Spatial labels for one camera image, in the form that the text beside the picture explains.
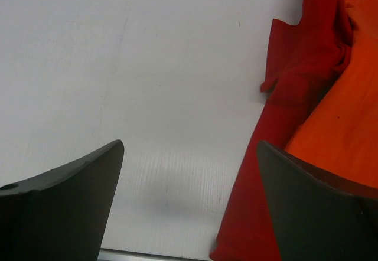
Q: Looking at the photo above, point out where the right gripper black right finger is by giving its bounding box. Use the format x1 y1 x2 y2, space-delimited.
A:
257 141 377 260

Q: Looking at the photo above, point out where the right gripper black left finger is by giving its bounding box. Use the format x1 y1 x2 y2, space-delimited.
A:
1 140 124 260

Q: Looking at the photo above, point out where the orange t shirt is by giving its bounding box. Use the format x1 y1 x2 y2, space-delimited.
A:
285 0 377 187

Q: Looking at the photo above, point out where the red t shirt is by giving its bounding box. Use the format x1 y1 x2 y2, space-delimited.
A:
210 0 353 260

